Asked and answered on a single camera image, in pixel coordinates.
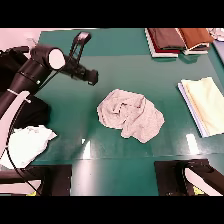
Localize black cable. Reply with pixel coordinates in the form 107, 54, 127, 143
5, 99, 43, 197

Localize grey T-shirt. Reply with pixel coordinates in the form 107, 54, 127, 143
96, 88, 166, 145

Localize white garment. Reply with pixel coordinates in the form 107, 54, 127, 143
0, 125, 58, 170

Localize pale yellow garment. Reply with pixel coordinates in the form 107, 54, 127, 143
181, 76, 224, 137

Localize red garment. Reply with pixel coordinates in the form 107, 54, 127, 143
151, 46, 181, 55

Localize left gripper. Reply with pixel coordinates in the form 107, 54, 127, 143
67, 61, 100, 87

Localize brown garment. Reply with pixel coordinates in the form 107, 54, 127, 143
178, 28, 215, 51

